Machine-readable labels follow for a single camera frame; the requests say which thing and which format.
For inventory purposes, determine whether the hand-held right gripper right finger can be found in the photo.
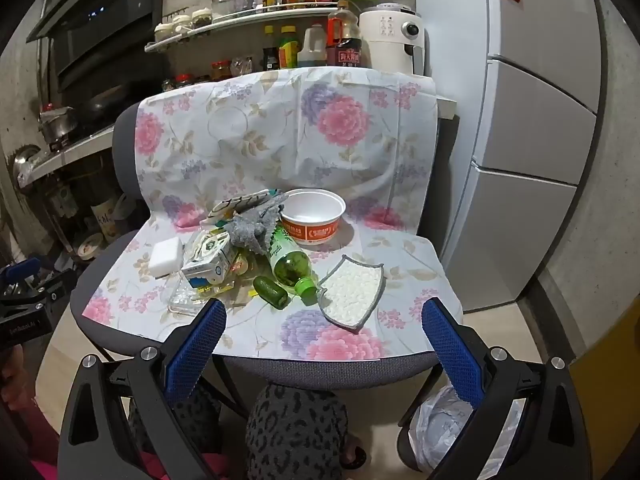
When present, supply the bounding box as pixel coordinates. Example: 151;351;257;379
421;296;586;480

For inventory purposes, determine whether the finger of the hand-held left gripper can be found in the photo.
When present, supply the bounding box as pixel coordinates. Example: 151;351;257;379
0;269;77;313
0;257;43;288

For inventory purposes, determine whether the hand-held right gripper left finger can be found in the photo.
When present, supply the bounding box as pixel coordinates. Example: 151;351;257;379
57;297;228;480

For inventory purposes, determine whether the clear plastic packaging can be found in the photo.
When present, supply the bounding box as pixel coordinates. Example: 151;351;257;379
167;280;211;317

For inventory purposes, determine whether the clear plastic bin liner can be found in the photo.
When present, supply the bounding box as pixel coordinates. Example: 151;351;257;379
407;387;525;473

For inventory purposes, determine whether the white green drink carton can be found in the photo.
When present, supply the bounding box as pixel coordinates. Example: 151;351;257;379
181;232;238;291

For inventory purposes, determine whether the white sponge block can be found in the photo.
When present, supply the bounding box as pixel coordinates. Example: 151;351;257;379
149;237;185;281

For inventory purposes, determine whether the yellow printed plastic wrapper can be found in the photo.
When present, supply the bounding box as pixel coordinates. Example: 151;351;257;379
200;250;261;301

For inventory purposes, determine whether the green cucumber piece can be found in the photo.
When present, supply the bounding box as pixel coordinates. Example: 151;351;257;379
252;275;290;308

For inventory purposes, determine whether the black trash bin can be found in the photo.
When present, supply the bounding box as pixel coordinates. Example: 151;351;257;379
397;405;431;473

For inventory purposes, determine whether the white scrub pad grey edge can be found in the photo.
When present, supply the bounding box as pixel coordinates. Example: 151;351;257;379
317;254;385;332

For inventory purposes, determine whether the green plastic bottle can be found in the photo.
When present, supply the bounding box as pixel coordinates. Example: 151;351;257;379
267;225;321;303

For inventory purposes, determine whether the grey rag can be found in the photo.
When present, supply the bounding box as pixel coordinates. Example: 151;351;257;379
222;195;288;256

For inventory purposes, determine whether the black white patterned snack bag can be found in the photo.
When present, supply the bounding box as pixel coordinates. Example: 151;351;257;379
200;189;278;226

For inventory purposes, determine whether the orange white paper bowl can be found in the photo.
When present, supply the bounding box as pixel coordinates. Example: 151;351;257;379
279;188;347;246

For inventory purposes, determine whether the person's left forearm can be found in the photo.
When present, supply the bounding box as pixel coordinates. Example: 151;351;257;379
0;400;57;480

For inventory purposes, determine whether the white label bottle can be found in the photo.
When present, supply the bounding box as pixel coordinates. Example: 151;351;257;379
90;200;126;240

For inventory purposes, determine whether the metal lid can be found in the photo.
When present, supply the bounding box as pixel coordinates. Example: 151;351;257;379
12;145;43;186

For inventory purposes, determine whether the pink jacket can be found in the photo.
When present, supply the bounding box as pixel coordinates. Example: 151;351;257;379
140;452;228;480

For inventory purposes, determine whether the white kitchen counter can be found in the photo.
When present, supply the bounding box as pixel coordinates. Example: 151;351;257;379
27;122;117;183

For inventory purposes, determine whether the dark slipper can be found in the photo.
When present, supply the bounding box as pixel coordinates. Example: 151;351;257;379
345;440;368;470

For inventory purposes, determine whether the grey fabric chair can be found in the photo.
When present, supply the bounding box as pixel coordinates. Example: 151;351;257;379
69;76;466;416

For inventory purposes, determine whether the steel pot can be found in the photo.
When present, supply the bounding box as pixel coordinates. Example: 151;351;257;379
40;104;77;147

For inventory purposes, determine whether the yellow wooden door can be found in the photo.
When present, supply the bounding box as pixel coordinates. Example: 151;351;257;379
570;295;640;480

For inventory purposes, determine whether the black wok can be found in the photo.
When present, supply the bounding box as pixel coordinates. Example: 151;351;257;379
82;85;137;121

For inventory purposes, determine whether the white refrigerator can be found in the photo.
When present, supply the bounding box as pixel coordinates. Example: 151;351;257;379
440;0;608;318

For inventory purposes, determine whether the black range hood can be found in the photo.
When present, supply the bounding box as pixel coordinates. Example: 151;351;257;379
25;0;166;93

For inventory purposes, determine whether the dark bottle yellow cap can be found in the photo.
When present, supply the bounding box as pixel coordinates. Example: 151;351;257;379
262;25;280;72

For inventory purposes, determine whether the green bottle yellow cap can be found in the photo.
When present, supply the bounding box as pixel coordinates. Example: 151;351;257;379
278;25;301;70

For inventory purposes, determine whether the cream air fryer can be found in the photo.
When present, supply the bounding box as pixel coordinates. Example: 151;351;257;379
359;4;426;77

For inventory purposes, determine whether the white jug red cap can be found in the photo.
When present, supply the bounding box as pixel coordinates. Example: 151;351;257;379
297;24;328;67

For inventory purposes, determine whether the large soy sauce bottle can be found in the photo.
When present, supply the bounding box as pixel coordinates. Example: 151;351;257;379
327;1;362;67

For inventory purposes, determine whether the white curved wall shelf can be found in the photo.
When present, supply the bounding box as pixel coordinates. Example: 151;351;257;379
144;2;351;53

